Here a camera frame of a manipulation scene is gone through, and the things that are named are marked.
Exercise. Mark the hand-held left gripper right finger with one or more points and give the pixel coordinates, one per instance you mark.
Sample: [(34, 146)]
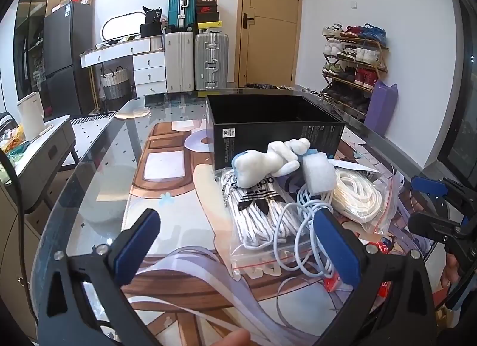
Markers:
[(337, 249)]

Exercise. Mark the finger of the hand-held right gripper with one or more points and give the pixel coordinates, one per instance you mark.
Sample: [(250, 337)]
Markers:
[(428, 223), (428, 186)]

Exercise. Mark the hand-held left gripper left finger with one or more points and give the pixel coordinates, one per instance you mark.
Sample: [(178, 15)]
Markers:
[(136, 247)]

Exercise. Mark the bag of white shoelaces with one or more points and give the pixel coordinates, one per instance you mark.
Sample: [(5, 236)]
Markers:
[(257, 211)]

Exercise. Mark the white plush toy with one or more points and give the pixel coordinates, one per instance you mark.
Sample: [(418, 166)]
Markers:
[(257, 165)]

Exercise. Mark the black cardboard box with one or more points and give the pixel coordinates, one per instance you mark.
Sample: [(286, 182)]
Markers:
[(261, 137)]

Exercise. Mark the person's right hand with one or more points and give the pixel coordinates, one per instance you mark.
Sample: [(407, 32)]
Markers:
[(450, 270)]

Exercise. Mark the person's left hand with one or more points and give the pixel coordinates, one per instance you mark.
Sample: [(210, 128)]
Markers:
[(231, 337)]

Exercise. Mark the printed table mat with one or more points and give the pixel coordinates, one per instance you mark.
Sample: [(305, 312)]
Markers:
[(175, 197)]

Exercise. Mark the metal shoe rack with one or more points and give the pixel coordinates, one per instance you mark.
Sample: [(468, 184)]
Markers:
[(374, 88)]

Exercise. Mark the grey side cabinet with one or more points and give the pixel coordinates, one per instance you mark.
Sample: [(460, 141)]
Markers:
[(44, 152)]

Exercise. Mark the collection of sneakers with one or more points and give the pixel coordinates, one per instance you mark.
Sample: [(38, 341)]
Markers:
[(352, 53)]

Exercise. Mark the woven laundry basket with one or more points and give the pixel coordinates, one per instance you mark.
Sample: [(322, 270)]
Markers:
[(114, 85)]

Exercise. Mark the pile of colourful snack packets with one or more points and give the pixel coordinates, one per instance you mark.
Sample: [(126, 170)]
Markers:
[(11, 141)]

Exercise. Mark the white electric kettle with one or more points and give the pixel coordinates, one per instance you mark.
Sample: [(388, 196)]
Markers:
[(31, 115)]

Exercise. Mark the white dresser with drawers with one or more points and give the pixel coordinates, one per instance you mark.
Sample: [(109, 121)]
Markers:
[(149, 70)]

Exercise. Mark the white suitcase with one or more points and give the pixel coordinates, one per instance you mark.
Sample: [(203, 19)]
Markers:
[(179, 62)]

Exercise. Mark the silver suitcase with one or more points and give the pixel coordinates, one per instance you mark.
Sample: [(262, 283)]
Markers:
[(211, 60)]

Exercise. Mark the black fridge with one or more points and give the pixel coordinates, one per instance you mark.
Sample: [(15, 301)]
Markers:
[(67, 51)]

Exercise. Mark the wooden door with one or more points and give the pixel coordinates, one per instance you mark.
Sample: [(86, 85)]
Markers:
[(272, 44)]

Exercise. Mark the oval mirror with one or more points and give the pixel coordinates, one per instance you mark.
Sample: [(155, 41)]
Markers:
[(123, 27)]

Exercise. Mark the yellow black shoe box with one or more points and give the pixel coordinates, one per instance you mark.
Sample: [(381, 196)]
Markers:
[(208, 27)]

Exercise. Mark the black glass wardrobe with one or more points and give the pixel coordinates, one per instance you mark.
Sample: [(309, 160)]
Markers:
[(29, 32)]

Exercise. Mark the black shoe box red logo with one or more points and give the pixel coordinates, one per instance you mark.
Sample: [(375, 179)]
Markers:
[(207, 10)]

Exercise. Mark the teal suitcase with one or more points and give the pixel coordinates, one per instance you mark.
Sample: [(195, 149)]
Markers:
[(182, 3)]

